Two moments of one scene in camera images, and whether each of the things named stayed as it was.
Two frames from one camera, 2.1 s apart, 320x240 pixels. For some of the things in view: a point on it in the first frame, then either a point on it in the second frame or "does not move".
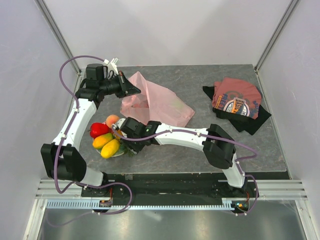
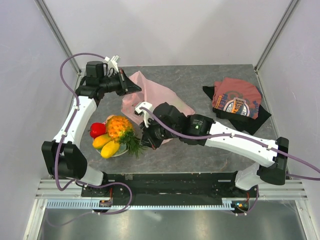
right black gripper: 134,149 → 147,138
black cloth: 240,122 does not move
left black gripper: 126,88 does not move
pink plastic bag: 154,103 does not move
